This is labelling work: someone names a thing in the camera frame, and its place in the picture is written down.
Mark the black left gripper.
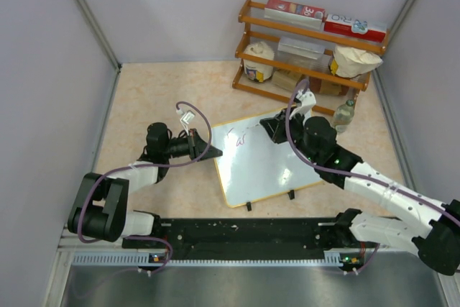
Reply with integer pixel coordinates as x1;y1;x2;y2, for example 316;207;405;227
163;128;222;162

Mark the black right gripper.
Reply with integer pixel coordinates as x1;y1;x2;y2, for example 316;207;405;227
262;106;319;164

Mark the yellow framed whiteboard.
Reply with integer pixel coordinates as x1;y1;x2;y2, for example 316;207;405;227
211;109;322;208

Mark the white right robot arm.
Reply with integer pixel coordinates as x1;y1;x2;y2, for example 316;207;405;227
259;110;459;276

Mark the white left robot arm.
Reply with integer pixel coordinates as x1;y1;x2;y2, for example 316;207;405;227
67;122;223;247

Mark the brown block right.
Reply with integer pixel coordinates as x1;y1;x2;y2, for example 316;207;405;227
309;76;342;96

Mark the clear glass bottle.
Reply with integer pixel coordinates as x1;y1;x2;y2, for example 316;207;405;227
331;99;355;133

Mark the clear plastic box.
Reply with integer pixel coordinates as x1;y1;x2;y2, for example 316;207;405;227
277;37;328;70

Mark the orange wooden shelf rack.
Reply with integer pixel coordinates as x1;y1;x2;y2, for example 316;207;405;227
232;0;388;115

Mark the red foil wrap box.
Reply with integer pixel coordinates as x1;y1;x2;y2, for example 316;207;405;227
264;0;326;29

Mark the red white wrap box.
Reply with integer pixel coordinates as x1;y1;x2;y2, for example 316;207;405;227
323;14;387;43

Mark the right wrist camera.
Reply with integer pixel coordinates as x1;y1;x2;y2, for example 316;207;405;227
289;90;316;119

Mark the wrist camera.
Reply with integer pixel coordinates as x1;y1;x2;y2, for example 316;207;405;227
289;90;316;119
176;109;196;134

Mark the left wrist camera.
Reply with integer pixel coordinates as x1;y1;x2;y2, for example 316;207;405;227
176;109;196;134

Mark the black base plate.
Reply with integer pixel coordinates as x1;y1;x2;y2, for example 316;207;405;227
121;216;364;260

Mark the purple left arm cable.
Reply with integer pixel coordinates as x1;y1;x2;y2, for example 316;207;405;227
77;101;213;272

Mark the grey cable duct rail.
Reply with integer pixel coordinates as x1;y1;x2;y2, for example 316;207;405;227
72;252;363;267

